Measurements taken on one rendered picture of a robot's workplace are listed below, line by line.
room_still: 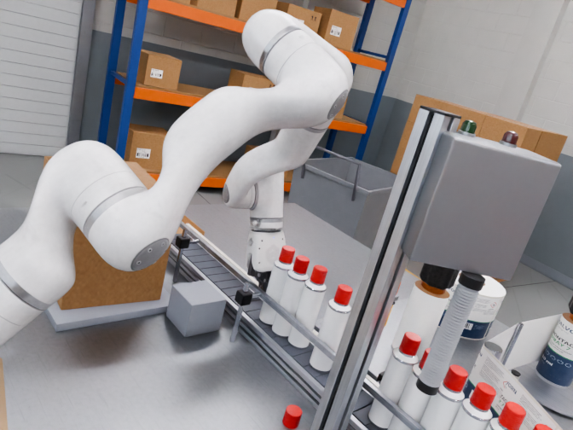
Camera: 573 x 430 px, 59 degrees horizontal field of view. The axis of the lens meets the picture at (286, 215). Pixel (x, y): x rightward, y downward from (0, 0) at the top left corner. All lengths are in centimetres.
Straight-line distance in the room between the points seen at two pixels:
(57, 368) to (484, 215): 84
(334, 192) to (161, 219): 264
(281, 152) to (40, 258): 56
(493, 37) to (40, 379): 596
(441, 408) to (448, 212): 38
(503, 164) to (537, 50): 526
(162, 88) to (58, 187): 368
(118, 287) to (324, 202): 231
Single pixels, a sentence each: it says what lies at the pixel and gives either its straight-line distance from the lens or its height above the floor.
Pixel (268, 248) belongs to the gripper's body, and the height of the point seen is 106.
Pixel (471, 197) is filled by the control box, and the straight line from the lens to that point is 76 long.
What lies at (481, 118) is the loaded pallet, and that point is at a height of 136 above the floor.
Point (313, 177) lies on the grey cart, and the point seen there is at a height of 73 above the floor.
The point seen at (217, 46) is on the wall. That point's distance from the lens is 550.
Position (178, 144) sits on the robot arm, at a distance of 80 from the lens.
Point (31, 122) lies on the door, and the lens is 509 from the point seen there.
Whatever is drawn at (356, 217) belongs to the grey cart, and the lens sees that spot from 330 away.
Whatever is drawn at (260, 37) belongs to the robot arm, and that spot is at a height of 153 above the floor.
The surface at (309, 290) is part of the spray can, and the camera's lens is 115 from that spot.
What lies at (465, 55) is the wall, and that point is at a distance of 660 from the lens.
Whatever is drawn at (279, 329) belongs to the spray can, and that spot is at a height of 90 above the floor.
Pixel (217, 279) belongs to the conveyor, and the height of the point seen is 88.
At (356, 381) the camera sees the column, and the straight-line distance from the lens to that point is 93.
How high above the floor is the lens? 154
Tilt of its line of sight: 18 degrees down
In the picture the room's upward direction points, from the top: 15 degrees clockwise
